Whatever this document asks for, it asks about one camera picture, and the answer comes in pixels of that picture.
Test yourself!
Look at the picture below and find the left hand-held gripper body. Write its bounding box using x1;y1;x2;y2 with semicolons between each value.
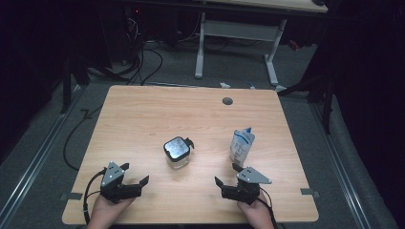
99;160;143;204

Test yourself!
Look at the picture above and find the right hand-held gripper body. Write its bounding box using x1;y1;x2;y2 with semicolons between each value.
221;166;272;205

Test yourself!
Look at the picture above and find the white and blue pouch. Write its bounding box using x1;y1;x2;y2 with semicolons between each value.
229;127;256;168

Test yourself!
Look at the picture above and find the glass jar with black lid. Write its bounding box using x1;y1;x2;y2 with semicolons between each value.
162;135;195;170

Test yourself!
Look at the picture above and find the person's right hand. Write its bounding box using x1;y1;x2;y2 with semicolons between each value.
237;194;275;229

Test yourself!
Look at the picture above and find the person's left hand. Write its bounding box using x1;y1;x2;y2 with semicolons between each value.
87;194;137;229

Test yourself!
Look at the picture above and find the black metal stand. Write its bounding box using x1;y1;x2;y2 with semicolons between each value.
276;74;335;135
60;58;92;115

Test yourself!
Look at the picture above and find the right hand-held gripper cable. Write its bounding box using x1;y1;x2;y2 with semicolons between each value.
259;186;279;229

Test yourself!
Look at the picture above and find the hand-held gripper cable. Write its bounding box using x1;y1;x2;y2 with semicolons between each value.
82;168;108;225
259;186;279;229

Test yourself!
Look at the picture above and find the left hand-held gripper cable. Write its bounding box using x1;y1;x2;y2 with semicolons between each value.
82;168;108;225

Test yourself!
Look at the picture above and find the black floor cable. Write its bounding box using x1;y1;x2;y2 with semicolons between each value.
62;106;103;172

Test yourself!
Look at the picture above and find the metal floor rail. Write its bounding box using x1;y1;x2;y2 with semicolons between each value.
0;85;85;223
309;103;372;229

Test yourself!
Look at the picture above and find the bundle of black cables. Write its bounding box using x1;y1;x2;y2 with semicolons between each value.
125;41;164;86

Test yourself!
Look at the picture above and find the white desk frame with top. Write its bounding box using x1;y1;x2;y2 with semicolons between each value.
194;0;329;94

